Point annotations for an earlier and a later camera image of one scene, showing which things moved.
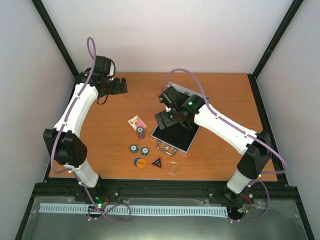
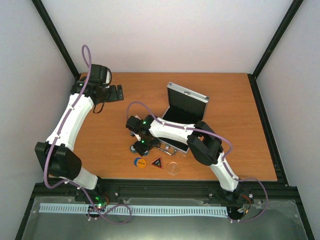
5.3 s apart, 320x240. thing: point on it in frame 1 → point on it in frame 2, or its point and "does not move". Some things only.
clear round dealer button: [173, 168] does not move
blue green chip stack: [134, 148] does not move
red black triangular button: [157, 162] does not move
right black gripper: [167, 122] → [141, 149]
